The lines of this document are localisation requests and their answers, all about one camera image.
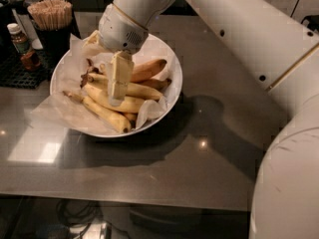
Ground black rubber mat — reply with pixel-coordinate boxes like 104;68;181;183
0;46;56;89

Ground white bowl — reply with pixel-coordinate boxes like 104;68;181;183
49;33;183;138

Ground black cables under table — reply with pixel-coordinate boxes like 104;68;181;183
54;198;103;239

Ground black cup of stirrers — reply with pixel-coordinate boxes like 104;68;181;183
27;0;73;63

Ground white shaker with dark lid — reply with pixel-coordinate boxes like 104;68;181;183
10;0;43;50

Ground small red-brown jar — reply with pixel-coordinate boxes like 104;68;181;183
21;51;41;72

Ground small brown sauce bottle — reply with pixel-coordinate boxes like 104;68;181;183
7;23;30;55

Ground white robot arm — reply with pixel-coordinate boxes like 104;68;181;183
99;0;319;239

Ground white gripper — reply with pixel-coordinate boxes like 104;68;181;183
82;4;149;107

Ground white paper liner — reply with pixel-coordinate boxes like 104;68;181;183
30;33;170;136

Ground orange banana top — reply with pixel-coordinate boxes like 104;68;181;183
131;59;166;83

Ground small banana right end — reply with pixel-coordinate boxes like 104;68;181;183
141;79;171;91

